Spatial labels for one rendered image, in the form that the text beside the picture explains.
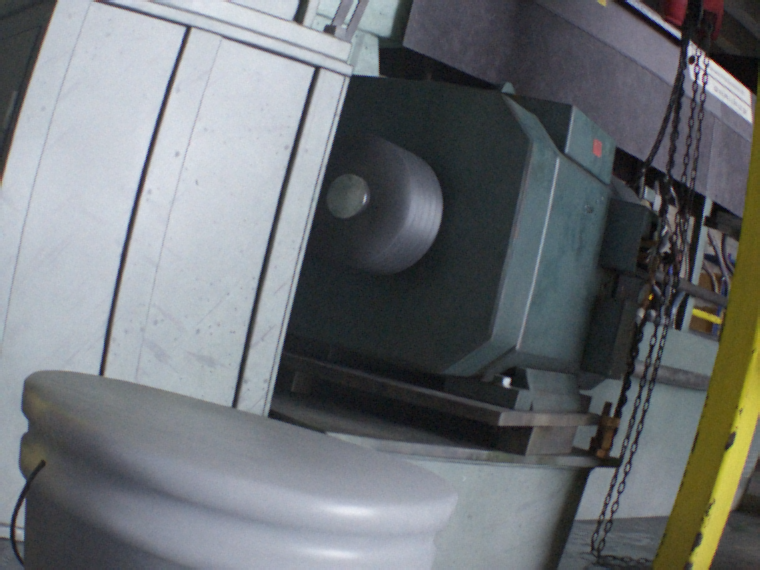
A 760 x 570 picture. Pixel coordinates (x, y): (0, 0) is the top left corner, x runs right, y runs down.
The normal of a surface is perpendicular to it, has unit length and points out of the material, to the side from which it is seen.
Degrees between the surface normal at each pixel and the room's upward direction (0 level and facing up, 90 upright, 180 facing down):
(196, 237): 90
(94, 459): 90
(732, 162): 90
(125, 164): 90
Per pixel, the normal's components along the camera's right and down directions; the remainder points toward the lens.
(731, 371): -0.75, -0.20
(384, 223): -0.50, -0.14
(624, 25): 0.66, -0.07
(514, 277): 0.84, 0.18
